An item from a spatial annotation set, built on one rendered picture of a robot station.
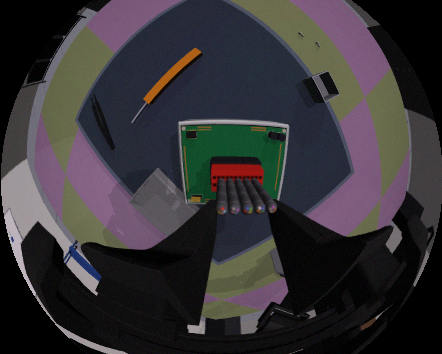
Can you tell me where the red power plug with black cables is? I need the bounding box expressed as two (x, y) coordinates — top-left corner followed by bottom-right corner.
(211, 165), (277, 214)

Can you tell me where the dark blue work mat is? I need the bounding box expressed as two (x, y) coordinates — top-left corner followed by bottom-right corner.
(75, 0), (355, 266)

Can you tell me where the green circuit board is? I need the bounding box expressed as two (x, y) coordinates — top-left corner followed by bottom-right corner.
(181, 125), (286, 202)

